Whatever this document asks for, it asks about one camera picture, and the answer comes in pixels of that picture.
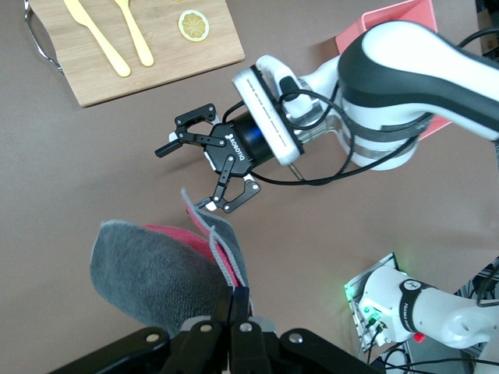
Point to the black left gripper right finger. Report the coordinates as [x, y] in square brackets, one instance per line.
[249, 350]

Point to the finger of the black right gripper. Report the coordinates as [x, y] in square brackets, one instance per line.
[234, 198]
[197, 138]

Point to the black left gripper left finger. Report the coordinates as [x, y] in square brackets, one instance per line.
[195, 350]

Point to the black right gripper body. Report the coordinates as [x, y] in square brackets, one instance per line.
[238, 148]

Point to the grey and pink cloth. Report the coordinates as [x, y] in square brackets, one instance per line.
[156, 272]

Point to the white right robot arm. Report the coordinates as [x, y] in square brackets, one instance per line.
[390, 58]

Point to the wooden cutting board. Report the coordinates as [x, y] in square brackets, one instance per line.
[175, 66]

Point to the yellow plastic fork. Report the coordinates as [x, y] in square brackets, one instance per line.
[138, 43]

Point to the lemon slice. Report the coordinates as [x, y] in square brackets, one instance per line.
[193, 26]

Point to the yellow plastic knife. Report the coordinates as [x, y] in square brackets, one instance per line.
[101, 43]

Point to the pink plastic bin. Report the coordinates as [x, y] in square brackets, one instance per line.
[413, 9]

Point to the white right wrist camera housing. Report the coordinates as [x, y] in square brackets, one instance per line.
[265, 117]

